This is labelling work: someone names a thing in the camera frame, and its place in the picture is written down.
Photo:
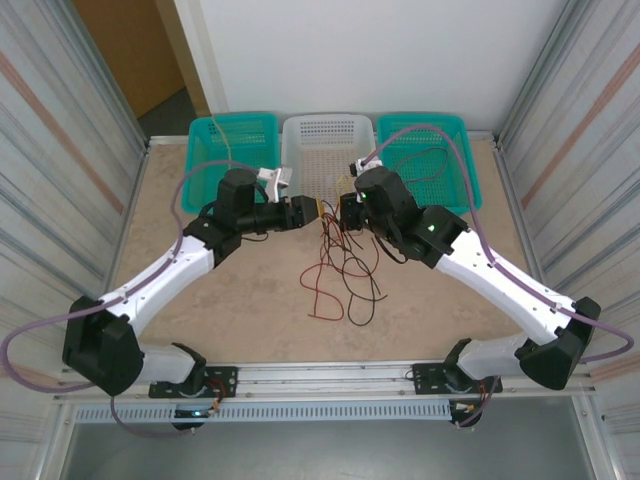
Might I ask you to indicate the white plastic basket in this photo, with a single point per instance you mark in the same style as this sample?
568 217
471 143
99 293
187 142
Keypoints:
325 145

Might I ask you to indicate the teal plastic basket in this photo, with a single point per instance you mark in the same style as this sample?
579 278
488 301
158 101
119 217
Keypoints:
430 195
250 140

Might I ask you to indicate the brown wooden door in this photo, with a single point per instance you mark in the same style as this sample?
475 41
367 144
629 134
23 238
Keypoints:
135 45

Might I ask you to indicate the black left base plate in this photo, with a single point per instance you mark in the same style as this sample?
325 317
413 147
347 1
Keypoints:
225 375

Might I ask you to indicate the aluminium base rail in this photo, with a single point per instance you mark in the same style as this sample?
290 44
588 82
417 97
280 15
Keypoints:
325 380

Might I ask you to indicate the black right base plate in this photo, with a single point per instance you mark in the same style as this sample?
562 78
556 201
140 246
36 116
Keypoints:
425 375

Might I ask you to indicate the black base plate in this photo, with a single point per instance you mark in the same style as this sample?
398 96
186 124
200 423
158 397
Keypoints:
225 375
425 375

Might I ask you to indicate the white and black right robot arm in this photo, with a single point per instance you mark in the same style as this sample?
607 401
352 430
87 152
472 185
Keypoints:
500 280

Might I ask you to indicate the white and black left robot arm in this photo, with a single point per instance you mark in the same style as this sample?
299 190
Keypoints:
165 275

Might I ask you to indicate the translucent corrugated side panel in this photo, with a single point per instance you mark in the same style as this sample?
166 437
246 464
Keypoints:
50 175
590 150

